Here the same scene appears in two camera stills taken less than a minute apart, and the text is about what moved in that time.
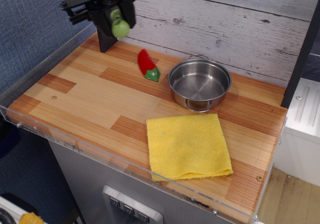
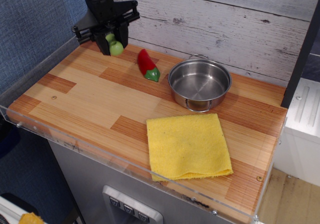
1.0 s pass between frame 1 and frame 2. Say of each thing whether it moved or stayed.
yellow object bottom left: stayed
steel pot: stayed
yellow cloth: stayed
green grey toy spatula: moved
